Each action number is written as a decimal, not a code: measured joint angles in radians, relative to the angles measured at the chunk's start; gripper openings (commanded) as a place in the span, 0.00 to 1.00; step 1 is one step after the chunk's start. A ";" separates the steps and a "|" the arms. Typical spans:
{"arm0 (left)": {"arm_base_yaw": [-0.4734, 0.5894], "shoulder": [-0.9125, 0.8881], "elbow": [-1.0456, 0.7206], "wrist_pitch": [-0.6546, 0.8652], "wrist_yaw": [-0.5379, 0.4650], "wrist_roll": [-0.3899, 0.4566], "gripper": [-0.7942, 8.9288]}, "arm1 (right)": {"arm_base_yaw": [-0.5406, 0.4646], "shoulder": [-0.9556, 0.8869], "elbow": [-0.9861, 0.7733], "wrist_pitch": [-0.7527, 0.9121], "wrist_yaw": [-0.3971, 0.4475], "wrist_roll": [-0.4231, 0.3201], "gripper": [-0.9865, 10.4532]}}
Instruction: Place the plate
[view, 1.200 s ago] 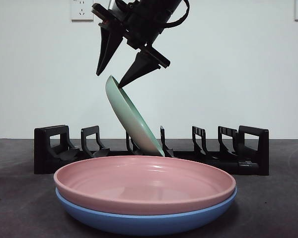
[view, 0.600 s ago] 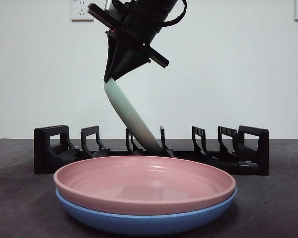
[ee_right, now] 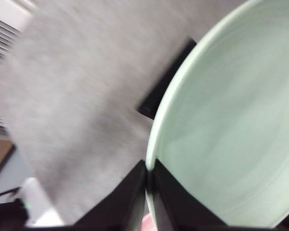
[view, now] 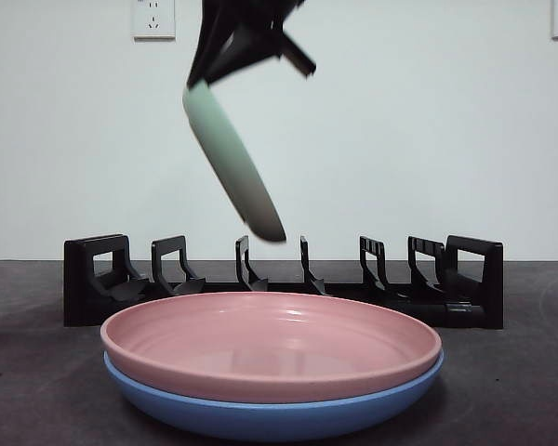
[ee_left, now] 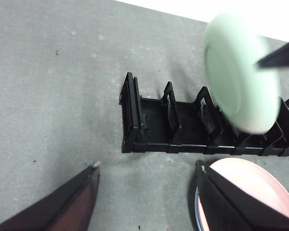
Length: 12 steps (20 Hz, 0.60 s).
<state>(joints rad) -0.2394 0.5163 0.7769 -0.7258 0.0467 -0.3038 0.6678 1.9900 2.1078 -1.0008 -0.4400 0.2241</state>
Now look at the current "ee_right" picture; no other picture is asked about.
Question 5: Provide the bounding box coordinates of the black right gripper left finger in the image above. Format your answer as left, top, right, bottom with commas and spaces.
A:
26, 159, 147, 231

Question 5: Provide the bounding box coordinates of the pale green plate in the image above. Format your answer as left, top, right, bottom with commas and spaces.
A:
144, 0, 289, 231

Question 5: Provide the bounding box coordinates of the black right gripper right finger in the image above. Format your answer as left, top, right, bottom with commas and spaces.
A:
152, 159, 276, 231

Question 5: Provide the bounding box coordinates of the black plate rack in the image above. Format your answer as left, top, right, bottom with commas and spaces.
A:
136, 36, 198, 120

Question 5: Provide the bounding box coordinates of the brown board black frame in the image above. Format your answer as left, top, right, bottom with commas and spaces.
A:
0, 138, 16, 185

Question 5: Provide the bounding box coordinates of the grey slatted panel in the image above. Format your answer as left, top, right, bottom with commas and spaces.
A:
0, 14, 27, 130

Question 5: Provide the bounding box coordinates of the pink plate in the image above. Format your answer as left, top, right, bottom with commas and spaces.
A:
141, 213, 157, 231

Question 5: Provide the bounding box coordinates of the black cable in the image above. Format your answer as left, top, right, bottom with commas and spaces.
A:
0, 187, 23, 201

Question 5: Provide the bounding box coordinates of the white box green light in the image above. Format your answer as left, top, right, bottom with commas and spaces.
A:
20, 177, 65, 227

